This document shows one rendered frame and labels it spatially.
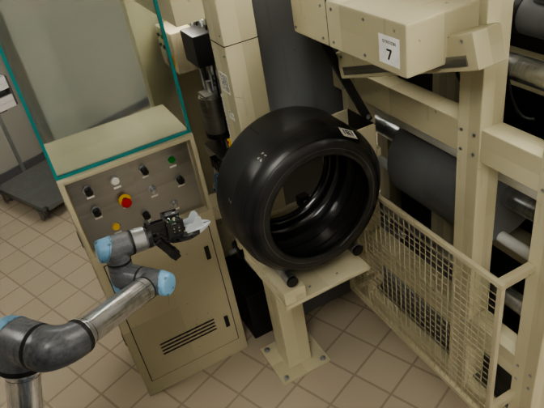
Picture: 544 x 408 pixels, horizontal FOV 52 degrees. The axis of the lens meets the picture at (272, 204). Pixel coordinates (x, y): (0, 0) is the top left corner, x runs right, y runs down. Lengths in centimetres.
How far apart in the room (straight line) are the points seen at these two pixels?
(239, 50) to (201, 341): 150
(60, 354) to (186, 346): 144
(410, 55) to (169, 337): 180
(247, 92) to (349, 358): 150
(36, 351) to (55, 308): 227
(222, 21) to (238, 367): 176
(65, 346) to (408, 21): 116
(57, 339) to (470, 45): 125
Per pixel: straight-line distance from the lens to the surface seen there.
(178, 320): 274
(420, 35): 155
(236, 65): 199
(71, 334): 149
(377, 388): 282
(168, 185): 240
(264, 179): 174
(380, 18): 159
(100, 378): 321
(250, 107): 205
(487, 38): 158
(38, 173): 509
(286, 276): 202
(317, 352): 296
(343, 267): 219
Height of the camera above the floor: 226
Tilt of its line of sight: 34 degrees down
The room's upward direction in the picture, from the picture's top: 10 degrees counter-clockwise
